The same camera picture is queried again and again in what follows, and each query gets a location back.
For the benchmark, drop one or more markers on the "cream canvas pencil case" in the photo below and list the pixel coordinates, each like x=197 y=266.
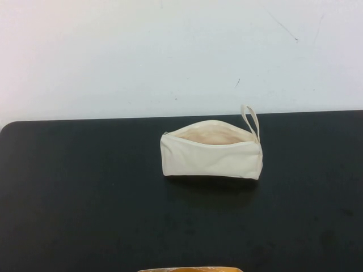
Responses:
x=204 y=161

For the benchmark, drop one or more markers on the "yellow cardboard box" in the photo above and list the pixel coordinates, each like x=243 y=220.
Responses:
x=190 y=269

